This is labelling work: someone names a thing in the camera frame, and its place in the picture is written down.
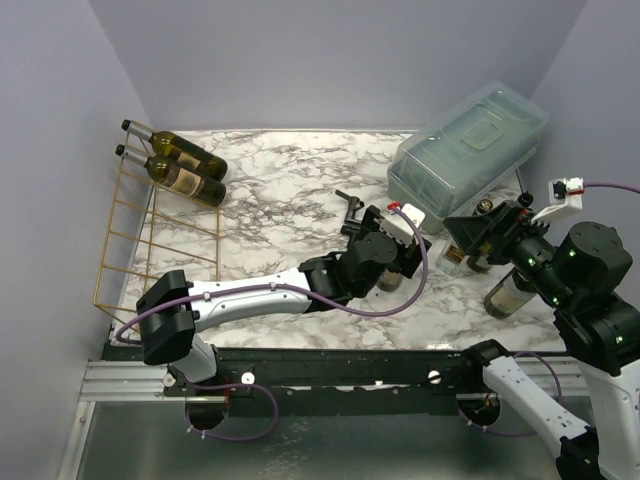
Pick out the green wine bottle white label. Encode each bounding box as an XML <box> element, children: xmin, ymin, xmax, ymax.
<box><xmin>377</xmin><ymin>270</ymin><xmax>404</xmax><ymax>292</ymax></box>

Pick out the green wine bottle brown label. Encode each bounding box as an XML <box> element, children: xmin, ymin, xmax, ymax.
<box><xmin>115</xmin><ymin>144</ymin><xmax>226</xmax><ymax>207</ymax></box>

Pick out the green wine bottle silver neck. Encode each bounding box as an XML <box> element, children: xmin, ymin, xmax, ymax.
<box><xmin>121</xmin><ymin>119</ymin><xmax>228</xmax><ymax>181</ymax></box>

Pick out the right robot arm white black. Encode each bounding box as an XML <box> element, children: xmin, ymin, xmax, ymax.
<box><xmin>443</xmin><ymin>201</ymin><xmax>639</xmax><ymax>479</ymax></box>

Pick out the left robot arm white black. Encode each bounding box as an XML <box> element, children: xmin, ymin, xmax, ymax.
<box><xmin>136</xmin><ymin>204</ymin><xmax>430</xmax><ymax>395</ymax></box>

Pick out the green wine bottle near arm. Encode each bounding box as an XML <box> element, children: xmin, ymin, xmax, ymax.
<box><xmin>483</xmin><ymin>270</ymin><xmax>537</xmax><ymax>319</ymax></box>

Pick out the green wine bottle behind gripper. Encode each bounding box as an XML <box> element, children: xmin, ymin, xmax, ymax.
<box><xmin>467</xmin><ymin>198</ymin><xmax>493</xmax><ymax>273</ymax></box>

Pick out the clear square glass bottle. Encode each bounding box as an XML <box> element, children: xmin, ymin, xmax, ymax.
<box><xmin>436</xmin><ymin>239</ymin><xmax>468</xmax><ymax>277</ymax></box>

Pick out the dark metal lever corkscrew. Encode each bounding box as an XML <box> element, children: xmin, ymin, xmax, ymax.
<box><xmin>335</xmin><ymin>190</ymin><xmax>364</xmax><ymax>225</ymax></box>

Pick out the clear plastic storage box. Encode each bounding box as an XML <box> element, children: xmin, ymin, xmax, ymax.
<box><xmin>387</xmin><ymin>82</ymin><xmax>550</xmax><ymax>234</ymax></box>

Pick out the black T-handle corkscrew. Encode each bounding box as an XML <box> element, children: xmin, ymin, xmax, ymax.
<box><xmin>340</xmin><ymin>222</ymin><xmax>361</xmax><ymax>241</ymax></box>

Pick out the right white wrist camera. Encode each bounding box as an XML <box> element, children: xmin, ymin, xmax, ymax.
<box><xmin>533</xmin><ymin>177</ymin><xmax>585</xmax><ymax>224</ymax></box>

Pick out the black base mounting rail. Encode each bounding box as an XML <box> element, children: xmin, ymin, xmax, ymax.
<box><xmin>155</xmin><ymin>348</ymin><xmax>489</xmax><ymax>417</ymax></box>

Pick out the gold wire wine rack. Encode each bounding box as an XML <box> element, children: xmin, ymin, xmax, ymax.
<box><xmin>94</xmin><ymin>119</ymin><xmax>222</xmax><ymax>332</ymax></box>

